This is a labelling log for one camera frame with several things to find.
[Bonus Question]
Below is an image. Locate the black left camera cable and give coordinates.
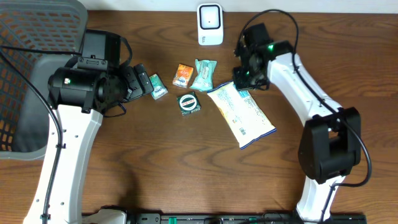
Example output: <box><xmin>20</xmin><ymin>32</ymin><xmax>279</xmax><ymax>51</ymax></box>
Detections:
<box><xmin>0</xmin><ymin>45</ymin><xmax>83</xmax><ymax>224</ymax></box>

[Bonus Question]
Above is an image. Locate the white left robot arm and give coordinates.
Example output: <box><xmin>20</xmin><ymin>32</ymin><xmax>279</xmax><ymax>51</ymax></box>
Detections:
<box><xmin>24</xmin><ymin>30</ymin><xmax>154</xmax><ymax>223</ymax></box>

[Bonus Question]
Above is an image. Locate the large yellow snack bag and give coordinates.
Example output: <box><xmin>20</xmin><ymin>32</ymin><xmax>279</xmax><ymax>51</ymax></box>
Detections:
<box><xmin>208</xmin><ymin>81</ymin><xmax>277</xmax><ymax>149</ymax></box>

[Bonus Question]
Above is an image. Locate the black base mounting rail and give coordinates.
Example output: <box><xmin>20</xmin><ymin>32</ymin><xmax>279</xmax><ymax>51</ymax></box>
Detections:
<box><xmin>82</xmin><ymin>212</ymin><xmax>368</xmax><ymax>224</ymax></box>

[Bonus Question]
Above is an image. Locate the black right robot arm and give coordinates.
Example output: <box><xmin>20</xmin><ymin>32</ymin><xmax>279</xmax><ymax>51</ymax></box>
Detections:
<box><xmin>233</xmin><ymin>24</ymin><xmax>366</xmax><ymax>223</ymax></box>

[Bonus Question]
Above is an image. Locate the white barcode scanner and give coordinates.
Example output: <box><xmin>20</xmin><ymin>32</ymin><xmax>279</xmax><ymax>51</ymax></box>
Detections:
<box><xmin>197</xmin><ymin>3</ymin><xmax>224</xmax><ymax>46</ymax></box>

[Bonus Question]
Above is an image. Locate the green Kleenex tissue packet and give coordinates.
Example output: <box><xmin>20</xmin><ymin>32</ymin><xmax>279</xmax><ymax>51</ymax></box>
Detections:
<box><xmin>149</xmin><ymin>74</ymin><xmax>168</xmax><ymax>100</ymax></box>

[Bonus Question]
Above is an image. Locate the grey plastic mesh basket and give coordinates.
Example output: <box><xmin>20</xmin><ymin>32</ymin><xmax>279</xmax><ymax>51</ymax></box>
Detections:
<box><xmin>1</xmin><ymin>0</ymin><xmax>88</xmax><ymax>160</ymax></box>

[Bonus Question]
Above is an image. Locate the dark green Zam-Buk box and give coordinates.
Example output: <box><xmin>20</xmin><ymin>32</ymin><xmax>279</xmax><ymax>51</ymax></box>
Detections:
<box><xmin>177</xmin><ymin>91</ymin><xmax>201</xmax><ymax>116</ymax></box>

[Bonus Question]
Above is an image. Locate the light teal snack packet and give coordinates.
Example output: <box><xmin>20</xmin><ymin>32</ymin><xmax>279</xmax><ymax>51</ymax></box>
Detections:
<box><xmin>190</xmin><ymin>59</ymin><xmax>217</xmax><ymax>91</ymax></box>

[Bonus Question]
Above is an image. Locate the orange tissue packet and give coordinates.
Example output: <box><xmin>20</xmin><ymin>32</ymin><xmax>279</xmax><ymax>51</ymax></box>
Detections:
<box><xmin>172</xmin><ymin>64</ymin><xmax>194</xmax><ymax>88</ymax></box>

